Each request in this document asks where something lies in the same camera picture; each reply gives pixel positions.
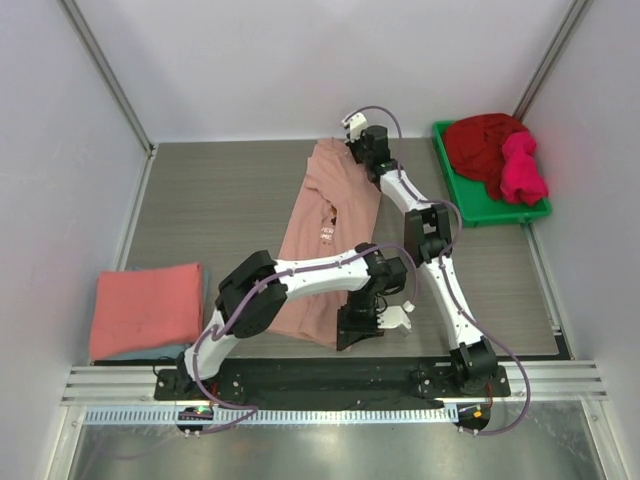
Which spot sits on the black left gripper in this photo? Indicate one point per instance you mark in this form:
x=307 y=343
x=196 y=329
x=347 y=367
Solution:
x=349 y=333

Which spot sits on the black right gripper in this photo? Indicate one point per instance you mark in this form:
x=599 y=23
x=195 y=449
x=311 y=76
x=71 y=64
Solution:
x=360 y=146

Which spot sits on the pink printed t shirt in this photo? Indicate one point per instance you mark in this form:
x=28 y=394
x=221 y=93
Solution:
x=336 y=209

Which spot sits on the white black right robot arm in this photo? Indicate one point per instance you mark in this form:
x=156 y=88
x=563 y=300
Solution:
x=428 y=239

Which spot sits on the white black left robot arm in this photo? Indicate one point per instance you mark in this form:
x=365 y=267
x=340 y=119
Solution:
x=251 y=297

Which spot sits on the dark red t shirt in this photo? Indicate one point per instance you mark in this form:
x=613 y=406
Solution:
x=474 y=148

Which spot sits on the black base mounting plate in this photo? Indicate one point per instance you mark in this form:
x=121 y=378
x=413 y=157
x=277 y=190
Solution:
x=279 y=382

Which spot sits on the green plastic bin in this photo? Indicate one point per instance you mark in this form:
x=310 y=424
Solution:
x=476 y=207

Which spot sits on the magenta t shirt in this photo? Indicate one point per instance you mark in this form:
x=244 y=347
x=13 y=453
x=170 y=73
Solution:
x=521 y=182

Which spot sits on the folded salmon t shirt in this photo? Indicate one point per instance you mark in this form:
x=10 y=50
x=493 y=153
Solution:
x=146 y=309

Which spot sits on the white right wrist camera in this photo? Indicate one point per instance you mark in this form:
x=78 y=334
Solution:
x=354 y=126

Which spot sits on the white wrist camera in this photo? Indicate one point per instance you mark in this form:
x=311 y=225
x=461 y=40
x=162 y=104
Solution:
x=397 y=318
x=354 y=126

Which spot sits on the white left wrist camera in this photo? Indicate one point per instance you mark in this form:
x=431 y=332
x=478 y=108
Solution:
x=397 y=318

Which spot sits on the white slotted cable duct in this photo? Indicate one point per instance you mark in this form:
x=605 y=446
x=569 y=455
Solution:
x=176 y=415

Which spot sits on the aluminium front frame rail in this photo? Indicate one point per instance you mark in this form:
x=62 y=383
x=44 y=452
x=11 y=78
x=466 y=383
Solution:
x=134 y=385

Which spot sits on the right aluminium corner post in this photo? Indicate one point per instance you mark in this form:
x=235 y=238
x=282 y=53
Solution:
x=568 y=26

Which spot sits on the aluminium corner post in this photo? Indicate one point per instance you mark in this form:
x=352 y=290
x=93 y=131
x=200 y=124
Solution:
x=96 y=54
x=568 y=26

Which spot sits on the left aluminium corner post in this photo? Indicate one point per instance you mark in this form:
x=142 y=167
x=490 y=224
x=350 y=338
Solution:
x=96 y=54

